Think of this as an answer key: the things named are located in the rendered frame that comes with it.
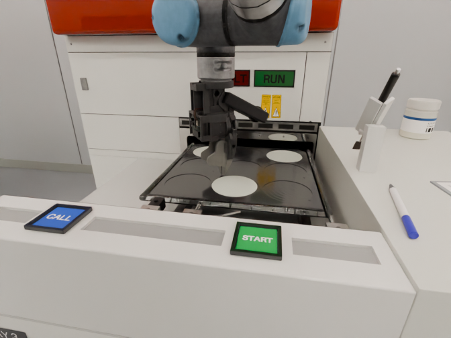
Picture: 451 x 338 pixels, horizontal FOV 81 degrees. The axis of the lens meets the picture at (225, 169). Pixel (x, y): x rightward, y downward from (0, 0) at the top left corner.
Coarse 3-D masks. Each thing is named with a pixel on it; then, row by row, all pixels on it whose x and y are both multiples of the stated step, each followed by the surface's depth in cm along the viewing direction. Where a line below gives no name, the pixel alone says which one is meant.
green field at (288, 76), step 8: (256, 72) 78; (264, 72) 77; (272, 72) 77; (280, 72) 77; (288, 72) 76; (256, 80) 79; (264, 80) 78; (272, 80) 78; (280, 80) 77; (288, 80) 77
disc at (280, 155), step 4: (268, 152) 78; (272, 152) 78; (276, 152) 78; (280, 152) 78; (284, 152) 78; (288, 152) 78; (292, 152) 78; (268, 156) 75; (272, 156) 75; (276, 156) 75; (280, 156) 75; (284, 156) 75; (288, 156) 75; (292, 156) 75; (296, 156) 75; (300, 156) 75; (276, 160) 72; (280, 160) 72; (284, 160) 72; (288, 160) 72; (292, 160) 72; (296, 160) 72
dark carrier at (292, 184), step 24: (192, 168) 67; (216, 168) 67; (240, 168) 67; (264, 168) 67; (288, 168) 67; (168, 192) 55; (192, 192) 55; (216, 192) 55; (264, 192) 55; (288, 192) 55; (312, 192) 55
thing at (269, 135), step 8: (184, 128) 87; (184, 136) 89; (240, 136) 85; (248, 136) 85; (256, 136) 84; (264, 136) 84; (272, 136) 83; (280, 136) 83; (288, 136) 82; (296, 136) 82; (304, 136) 82; (312, 136) 81; (184, 144) 90; (312, 152) 84
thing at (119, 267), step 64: (0, 256) 33; (64, 256) 31; (128, 256) 29; (192, 256) 29; (320, 256) 29; (384, 256) 29; (64, 320) 36; (128, 320) 33; (192, 320) 31; (256, 320) 29; (320, 320) 28; (384, 320) 26
